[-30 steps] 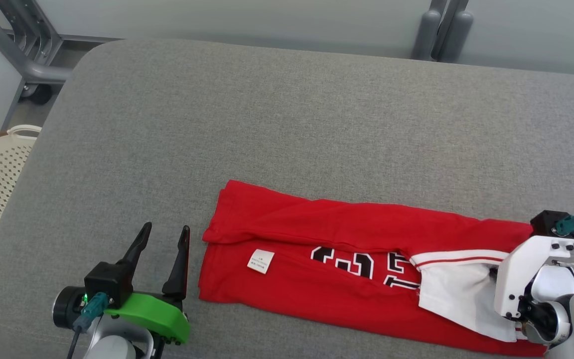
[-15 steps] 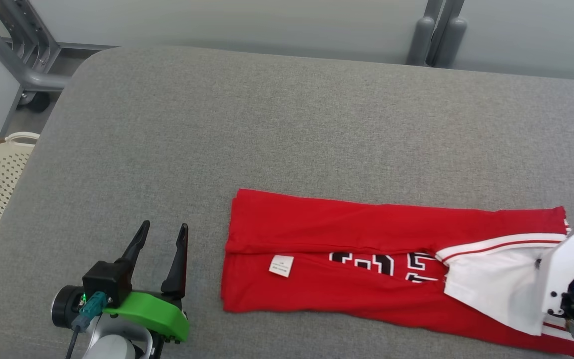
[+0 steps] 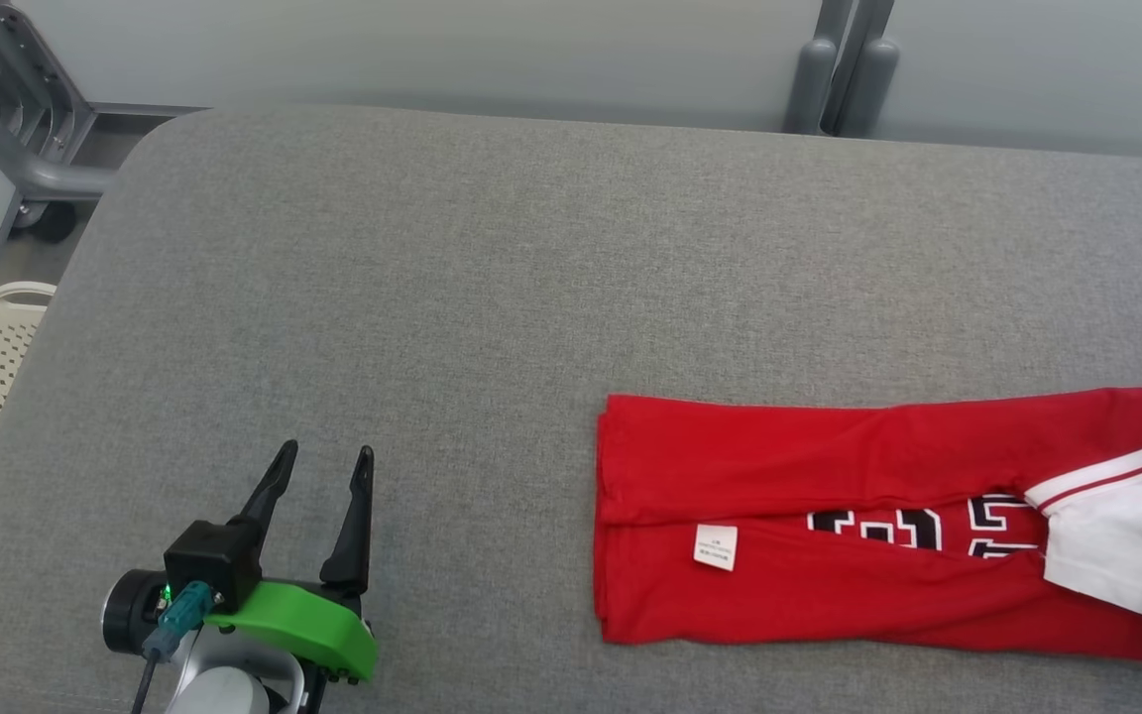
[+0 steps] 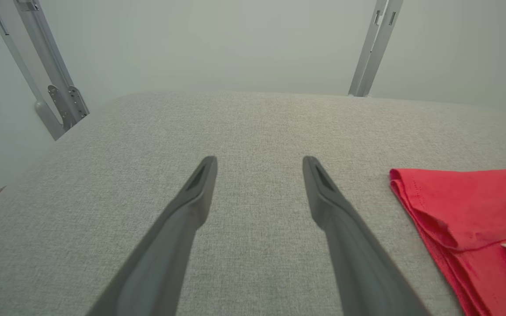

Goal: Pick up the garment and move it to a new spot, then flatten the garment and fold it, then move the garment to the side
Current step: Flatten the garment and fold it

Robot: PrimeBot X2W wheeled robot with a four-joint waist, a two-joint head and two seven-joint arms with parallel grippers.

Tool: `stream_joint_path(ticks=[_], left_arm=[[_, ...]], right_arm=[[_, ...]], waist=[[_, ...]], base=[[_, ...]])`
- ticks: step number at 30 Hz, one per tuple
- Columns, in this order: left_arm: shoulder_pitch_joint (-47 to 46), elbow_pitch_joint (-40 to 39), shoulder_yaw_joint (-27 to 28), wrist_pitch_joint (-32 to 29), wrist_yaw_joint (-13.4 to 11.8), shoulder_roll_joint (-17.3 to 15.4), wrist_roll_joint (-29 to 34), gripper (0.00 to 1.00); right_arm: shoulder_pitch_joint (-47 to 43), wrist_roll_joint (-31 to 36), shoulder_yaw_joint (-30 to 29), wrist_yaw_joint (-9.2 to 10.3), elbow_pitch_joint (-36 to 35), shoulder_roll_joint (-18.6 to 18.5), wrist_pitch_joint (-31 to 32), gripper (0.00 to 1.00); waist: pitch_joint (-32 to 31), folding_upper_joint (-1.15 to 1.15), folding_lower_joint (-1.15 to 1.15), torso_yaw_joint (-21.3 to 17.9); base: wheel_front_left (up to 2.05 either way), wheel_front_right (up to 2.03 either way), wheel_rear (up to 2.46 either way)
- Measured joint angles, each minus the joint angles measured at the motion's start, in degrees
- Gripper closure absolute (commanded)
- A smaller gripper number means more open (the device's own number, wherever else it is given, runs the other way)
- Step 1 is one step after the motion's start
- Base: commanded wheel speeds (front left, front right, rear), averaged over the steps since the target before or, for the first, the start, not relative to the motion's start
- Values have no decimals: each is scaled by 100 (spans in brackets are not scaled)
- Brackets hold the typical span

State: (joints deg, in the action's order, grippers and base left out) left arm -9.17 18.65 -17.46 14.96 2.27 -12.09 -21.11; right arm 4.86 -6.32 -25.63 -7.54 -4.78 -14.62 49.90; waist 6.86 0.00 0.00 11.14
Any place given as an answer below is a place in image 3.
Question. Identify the grey metal partition frame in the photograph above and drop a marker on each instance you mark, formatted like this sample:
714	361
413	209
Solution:
6	129

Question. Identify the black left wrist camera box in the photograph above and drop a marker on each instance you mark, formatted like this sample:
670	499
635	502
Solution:
209	555

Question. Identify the red jersey with white label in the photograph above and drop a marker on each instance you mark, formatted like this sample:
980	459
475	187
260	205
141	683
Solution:
779	456

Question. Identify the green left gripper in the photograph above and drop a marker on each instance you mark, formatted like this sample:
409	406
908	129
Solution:
323	635

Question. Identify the grey partition post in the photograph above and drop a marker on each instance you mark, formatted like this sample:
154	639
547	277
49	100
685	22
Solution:
814	79
873	79

